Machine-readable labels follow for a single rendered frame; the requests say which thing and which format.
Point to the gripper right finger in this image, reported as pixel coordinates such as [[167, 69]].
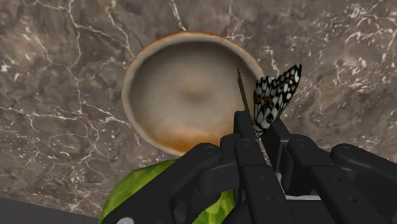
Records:
[[322, 173]]

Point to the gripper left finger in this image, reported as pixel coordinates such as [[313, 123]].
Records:
[[248, 173]]

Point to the black and white butterfly figure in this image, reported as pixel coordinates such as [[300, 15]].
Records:
[[273, 96]]

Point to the beige bowl with orange rim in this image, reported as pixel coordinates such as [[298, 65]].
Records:
[[186, 93]]

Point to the green round fruit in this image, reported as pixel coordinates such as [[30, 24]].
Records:
[[139, 183]]

